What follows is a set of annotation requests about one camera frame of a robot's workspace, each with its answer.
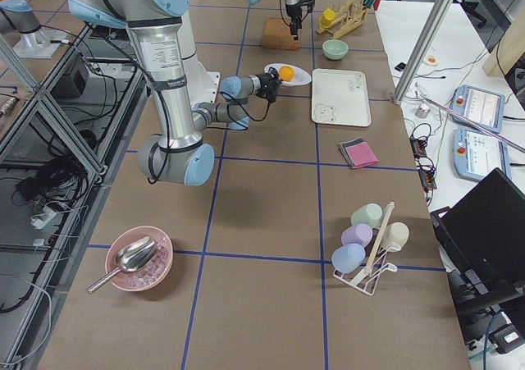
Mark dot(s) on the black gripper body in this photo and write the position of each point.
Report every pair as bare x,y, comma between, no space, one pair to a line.
293,14
262,84

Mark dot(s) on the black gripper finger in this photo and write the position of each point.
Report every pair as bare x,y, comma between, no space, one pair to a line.
273,72
294,30

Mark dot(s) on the orange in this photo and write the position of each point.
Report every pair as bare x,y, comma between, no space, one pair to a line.
286,73

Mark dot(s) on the white plate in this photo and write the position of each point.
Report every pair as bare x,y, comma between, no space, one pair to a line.
302,77

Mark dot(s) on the cream bear tray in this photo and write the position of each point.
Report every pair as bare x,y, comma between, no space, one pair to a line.
340,97

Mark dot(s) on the wooden cutting board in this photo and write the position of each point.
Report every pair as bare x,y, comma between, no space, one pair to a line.
276,35

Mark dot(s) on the yellow mug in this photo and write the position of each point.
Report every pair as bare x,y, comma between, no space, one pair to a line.
327,18

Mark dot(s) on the green bowl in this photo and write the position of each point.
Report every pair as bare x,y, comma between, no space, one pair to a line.
335,49

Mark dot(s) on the wooden dish rack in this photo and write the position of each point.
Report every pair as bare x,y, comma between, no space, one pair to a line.
349,17

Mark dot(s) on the pink and grey cloths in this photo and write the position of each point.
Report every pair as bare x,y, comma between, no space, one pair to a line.
357,153

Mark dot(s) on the small black device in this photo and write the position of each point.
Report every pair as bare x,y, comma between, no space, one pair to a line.
400,66

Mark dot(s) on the reacher grabber stick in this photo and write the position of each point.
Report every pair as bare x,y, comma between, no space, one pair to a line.
474,125

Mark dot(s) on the metal cylinder weight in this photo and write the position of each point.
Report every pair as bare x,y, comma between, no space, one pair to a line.
422,111

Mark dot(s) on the green cup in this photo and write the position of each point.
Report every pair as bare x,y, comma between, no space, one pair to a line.
370,214

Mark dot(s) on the purple cup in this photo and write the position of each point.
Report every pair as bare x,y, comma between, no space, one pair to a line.
359,234

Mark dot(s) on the blue cup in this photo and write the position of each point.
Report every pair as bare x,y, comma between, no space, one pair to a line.
348,257

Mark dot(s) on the cream cup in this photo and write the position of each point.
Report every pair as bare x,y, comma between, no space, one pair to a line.
396,233

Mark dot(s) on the far blue teach pendant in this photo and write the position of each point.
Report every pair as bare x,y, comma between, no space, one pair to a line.
483,107

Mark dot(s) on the blue teach pendant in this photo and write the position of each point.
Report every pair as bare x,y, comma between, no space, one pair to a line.
483,107
475,154

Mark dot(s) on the white cup rack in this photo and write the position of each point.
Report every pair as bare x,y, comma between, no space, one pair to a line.
365,280

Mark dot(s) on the near blue teach pendant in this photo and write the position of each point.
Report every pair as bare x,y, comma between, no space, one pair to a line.
475,154

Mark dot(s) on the pink bowl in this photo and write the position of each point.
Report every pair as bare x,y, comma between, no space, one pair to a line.
149,266

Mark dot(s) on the metal scoop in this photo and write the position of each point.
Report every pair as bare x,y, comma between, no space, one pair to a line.
129,259

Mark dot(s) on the black laptop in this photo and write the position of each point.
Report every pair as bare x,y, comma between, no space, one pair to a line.
483,233

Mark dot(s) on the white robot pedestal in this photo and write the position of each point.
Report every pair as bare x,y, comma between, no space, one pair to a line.
201,85

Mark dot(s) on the aluminium frame post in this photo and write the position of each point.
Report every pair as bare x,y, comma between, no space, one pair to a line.
428,33

